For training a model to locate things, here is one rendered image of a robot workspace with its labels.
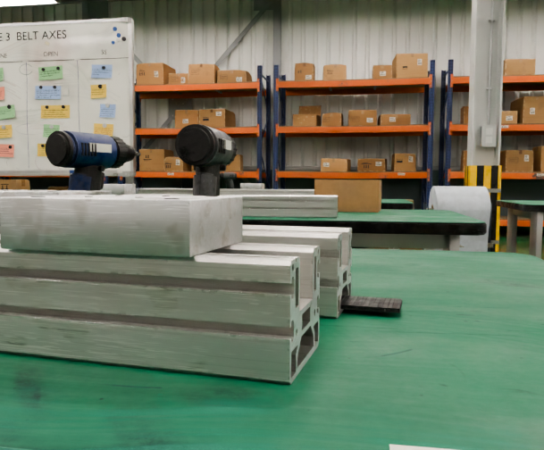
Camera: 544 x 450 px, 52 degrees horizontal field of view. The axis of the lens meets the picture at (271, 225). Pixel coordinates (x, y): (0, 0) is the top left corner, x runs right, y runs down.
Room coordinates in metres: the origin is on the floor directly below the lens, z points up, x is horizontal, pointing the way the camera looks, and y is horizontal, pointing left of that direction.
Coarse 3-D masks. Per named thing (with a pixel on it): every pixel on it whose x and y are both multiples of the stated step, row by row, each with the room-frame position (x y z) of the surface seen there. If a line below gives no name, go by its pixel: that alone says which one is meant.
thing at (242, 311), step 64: (0, 256) 0.43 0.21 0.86; (64, 256) 0.41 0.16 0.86; (128, 256) 0.40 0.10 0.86; (192, 256) 0.39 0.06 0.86; (256, 256) 0.39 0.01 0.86; (0, 320) 0.43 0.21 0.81; (64, 320) 0.41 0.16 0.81; (128, 320) 0.41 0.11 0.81; (192, 320) 0.38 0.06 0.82; (256, 320) 0.37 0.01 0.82
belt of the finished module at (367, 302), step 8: (344, 296) 0.61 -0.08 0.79; (352, 296) 0.61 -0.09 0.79; (360, 296) 0.61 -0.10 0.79; (368, 296) 0.61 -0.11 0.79; (344, 304) 0.57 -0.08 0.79; (352, 304) 0.57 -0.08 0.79; (360, 304) 0.57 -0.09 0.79; (368, 304) 0.57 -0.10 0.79; (376, 304) 0.57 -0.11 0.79; (384, 304) 0.57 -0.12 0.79; (392, 304) 0.57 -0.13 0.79; (400, 304) 0.57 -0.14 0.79
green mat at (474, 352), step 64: (384, 256) 1.02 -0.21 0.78; (448, 256) 1.03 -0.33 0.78; (512, 256) 1.03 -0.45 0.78; (320, 320) 0.54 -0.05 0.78; (384, 320) 0.55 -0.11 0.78; (448, 320) 0.55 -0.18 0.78; (512, 320) 0.55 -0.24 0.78; (0, 384) 0.36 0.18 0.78; (64, 384) 0.37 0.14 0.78; (128, 384) 0.37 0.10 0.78; (192, 384) 0.37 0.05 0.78; (256, 384) 0.37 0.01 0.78; (320, 384) 0.37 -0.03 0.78; (384, 384) 0.37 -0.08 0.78; (448, 384) 0.37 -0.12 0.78; (512, 384) 0.37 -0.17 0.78; (0, 448) 0.28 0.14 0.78; (64, 448) 0.28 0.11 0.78; (128, 448) 0.28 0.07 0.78; (192, 448) 0.28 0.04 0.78; (256, 448) 0.28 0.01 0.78; (320, 448) 0.28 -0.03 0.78; (384, 448) 0.28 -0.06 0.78; (448, 448) 0.28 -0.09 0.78; (512, 448) 0.28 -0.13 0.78
